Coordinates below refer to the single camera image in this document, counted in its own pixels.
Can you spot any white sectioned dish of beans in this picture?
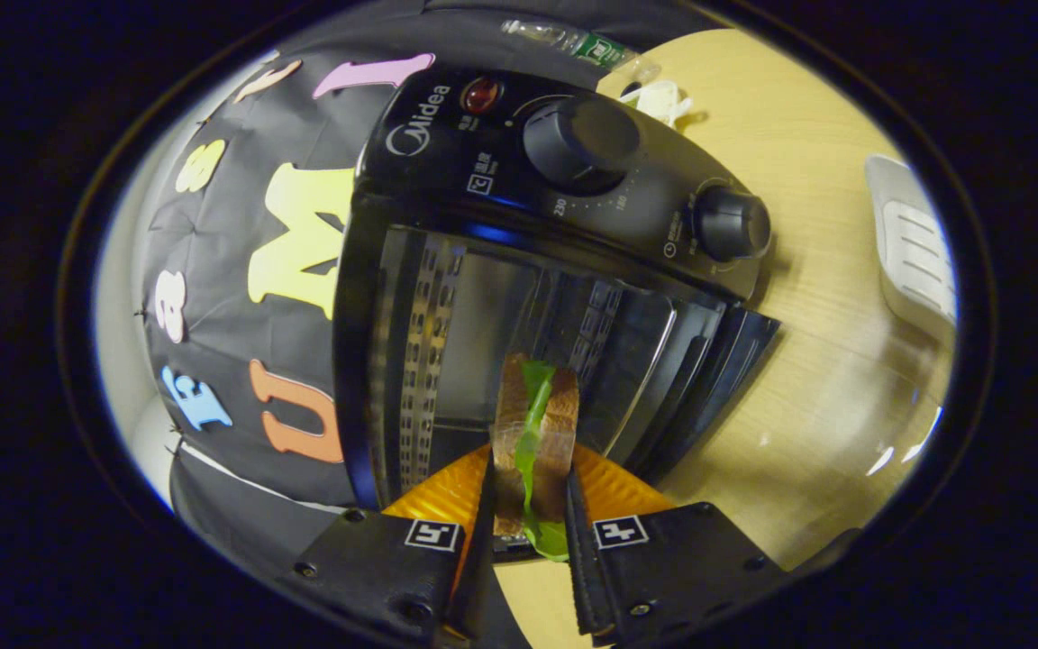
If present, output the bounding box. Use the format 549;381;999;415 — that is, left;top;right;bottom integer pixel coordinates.
624;79;694;127

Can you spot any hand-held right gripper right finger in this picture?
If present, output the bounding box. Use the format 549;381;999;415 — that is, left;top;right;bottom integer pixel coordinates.
564;443;792;647

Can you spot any black electric oven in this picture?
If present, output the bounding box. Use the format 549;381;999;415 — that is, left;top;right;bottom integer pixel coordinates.
332;68;783;564

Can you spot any clear plastic water bottle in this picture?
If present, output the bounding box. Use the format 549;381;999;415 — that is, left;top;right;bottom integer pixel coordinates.
501;18;661;84

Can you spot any white ribbed rectangular tray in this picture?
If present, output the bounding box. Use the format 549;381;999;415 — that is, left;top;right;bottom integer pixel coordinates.
864;154;959;342

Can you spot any sandwich with green lettuce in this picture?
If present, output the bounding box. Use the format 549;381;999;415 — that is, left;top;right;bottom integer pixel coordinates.
490;352;582;562

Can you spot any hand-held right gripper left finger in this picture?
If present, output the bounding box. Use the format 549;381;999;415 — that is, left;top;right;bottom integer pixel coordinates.
278;444;498;647

